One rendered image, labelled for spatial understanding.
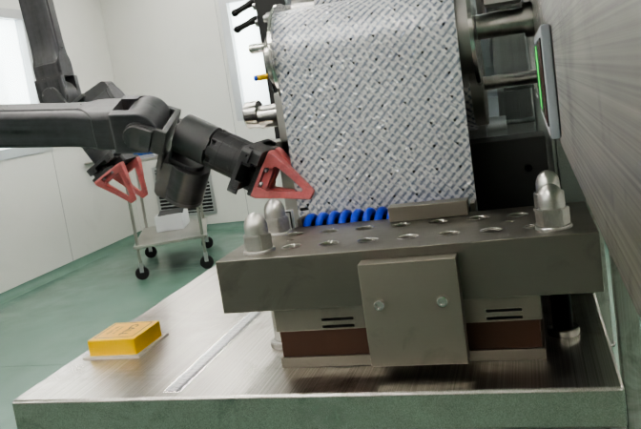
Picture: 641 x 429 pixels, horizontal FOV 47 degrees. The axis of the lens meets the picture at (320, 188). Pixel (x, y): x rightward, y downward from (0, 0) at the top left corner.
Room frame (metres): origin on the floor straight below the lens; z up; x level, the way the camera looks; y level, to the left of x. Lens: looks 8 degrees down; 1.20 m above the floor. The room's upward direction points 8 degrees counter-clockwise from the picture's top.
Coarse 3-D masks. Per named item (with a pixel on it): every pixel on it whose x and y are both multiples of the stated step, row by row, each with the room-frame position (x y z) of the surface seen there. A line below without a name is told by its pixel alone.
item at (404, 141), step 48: (288, 96) 0.97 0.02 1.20; (336, 96) 0.95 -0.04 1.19; (384, 96) 0.93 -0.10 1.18; (432, 96) 0.92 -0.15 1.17; (288, 144) 0.97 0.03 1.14; (336, 144) 0.95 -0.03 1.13; (384, 144) 0.94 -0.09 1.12; (432, 144) 0.92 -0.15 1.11; (336, 192) 0.96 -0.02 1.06; (384, 192) 0.94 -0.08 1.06; (432, 192) 0.92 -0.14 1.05
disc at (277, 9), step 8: (272, 8) 1.00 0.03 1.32; (280, 8) 1.03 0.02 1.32; (272, 16) 0.98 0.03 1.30; (272, 24) 0.98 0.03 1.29; (272, 32) 0.98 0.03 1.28; (272, 40) 0.97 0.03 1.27; (272, 48) 0.97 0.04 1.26; (272, 56) 0.96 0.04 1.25; (272, 64) 0.96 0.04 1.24; (272, 72) 0.97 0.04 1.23; (280, 96) 0.98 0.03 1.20
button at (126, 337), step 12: (120, 324) 0.97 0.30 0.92; (132, 324) 0.96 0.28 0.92; (144, 324) 0.96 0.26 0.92; (156, 324) 0.96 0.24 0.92; (96, 336) 0.93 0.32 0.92; (108, 336) 0.93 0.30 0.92; (120, 336) 0.92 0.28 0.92; (132, 336) 0.91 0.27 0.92; (144, 336) 0.93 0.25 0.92; (156, 336) 0.95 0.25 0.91; (96, 348) 0.92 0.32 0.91; (108, 348) 0.91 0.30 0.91; (120, 348) 0.91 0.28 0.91; (132, 348) 0.90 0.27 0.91; (144, 348) 0.92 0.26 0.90
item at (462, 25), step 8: (456, 0) 0.92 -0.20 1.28; (464, 0) 0.92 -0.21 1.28; (456, 8) 0.91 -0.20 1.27; (464, 8) 0.91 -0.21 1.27; (456, 16) 0.91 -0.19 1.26; (464, 16) 0.91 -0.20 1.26; (456, 24) 0.91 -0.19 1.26; (464, 24) 0.91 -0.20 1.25; (464, 32) 0.91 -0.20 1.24; (464, 40) 0.91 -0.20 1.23; (464, 48) 0.91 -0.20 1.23; (464, 56) 0.92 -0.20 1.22; (464, 64) 0.93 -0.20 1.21; (472, 64) 0.93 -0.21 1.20; (464, 72) 0.95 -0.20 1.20; (472, 72) 0.95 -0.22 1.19
